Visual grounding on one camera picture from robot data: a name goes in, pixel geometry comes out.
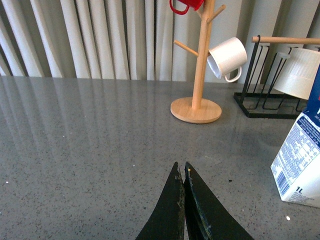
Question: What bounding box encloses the blue white milk carton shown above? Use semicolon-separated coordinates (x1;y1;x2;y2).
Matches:
270;71;320;208

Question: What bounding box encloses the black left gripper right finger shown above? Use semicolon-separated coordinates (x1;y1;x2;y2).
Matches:
183;162;253;240

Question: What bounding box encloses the wooden mug tree stand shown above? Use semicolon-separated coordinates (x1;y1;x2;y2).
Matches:
170;0;226;124

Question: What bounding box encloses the black wire mug rack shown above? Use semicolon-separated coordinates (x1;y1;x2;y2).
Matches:
233;35;320;119

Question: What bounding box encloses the white pleated curtain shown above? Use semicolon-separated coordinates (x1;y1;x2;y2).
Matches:
0;0;320;82

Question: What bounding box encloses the cream ribbed mug left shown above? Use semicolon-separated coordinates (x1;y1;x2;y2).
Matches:
273;48;320;100

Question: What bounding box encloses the small white enamel mug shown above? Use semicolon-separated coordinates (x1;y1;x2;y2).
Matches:
207;37;248;83

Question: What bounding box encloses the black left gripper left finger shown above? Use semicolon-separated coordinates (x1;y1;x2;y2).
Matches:
136;162;185;240

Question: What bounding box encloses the red enamel mug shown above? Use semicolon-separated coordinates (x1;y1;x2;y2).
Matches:
169;0;204;15

